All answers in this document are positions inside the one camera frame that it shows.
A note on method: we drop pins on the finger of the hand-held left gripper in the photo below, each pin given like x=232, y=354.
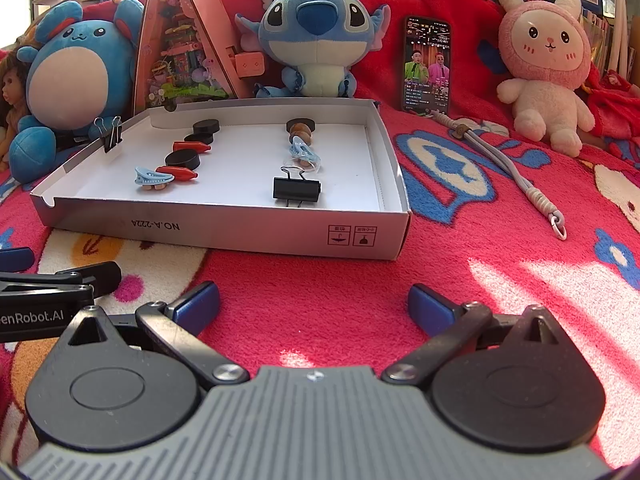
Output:
x=100, y=275
x=15, y=258

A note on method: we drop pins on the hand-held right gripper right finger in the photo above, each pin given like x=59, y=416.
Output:
x=432, y=305

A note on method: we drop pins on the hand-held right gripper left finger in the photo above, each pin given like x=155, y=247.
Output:
x=197, y=305

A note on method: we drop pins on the white cardboard box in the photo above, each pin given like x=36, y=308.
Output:
x=225, y=230

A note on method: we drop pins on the light blue hair clip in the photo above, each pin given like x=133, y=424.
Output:
x=152, y=176
x=301, y=151

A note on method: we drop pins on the red plastic peg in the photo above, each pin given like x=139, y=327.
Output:
x=191, y=147
x=176, y=173

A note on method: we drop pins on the black round cap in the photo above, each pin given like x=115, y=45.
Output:
x=206, y=126
x=197, y=138
x=300, y=123
x=182, y=159

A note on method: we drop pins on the black binder clip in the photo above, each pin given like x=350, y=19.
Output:
x=112, y=142
x=296, y=189

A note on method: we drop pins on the pink printed blanket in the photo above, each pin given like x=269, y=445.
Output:
x=325, y=285

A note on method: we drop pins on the brown haired doll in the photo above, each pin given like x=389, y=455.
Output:
x=10, y=90

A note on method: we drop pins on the round blue mouse plush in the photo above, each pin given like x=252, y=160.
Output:
x=75, y=75

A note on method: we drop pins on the triangular miniature house model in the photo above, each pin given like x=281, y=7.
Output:
x=175, y=60

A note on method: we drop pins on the black smartphone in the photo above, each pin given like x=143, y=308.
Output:
x=427, y=65

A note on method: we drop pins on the small pink square box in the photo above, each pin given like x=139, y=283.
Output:
x=250, y=64

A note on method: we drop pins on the pink rabbit plush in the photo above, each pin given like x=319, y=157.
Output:
x=545, y=45

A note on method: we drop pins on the blue alien plush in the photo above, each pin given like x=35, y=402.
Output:
x=320, y=35

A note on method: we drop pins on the white curved stand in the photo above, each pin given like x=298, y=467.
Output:
x=620, y=20

